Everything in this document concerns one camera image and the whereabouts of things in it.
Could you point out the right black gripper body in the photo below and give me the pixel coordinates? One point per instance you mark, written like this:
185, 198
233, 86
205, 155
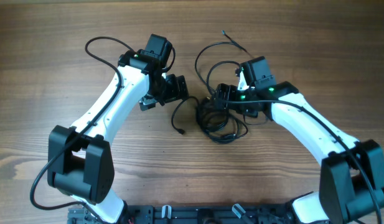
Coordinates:
249, 113

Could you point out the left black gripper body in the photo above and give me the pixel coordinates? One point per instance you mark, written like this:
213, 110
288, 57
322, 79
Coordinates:
168, 91

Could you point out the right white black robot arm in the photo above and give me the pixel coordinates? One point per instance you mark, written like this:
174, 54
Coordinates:
352, 171

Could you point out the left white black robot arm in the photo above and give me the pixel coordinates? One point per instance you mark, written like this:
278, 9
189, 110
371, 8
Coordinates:
80, 163

